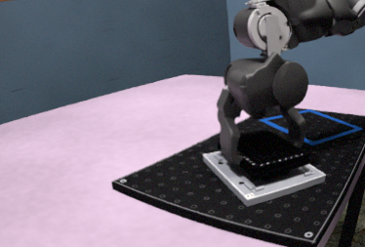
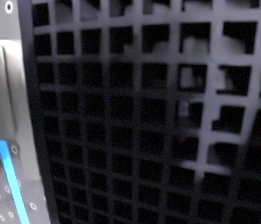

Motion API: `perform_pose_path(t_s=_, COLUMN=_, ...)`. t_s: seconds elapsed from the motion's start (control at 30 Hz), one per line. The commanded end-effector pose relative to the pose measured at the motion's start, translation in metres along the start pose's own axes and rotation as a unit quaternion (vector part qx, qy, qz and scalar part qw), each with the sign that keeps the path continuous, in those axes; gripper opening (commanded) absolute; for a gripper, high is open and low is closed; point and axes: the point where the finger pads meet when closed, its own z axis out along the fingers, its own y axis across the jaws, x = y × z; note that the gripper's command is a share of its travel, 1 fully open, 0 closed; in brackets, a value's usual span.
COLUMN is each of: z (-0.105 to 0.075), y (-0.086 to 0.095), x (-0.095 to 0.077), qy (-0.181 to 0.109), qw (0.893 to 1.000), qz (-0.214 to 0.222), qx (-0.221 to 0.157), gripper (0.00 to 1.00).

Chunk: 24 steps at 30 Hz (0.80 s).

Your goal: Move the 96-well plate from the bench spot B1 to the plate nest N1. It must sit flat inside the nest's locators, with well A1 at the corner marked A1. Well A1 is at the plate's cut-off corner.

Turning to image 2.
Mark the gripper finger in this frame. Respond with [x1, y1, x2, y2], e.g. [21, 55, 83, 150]
[0, 40, 41, 180]

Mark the blue tape rectangle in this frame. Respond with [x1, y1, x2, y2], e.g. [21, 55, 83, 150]
[0, 140, 29, 224]

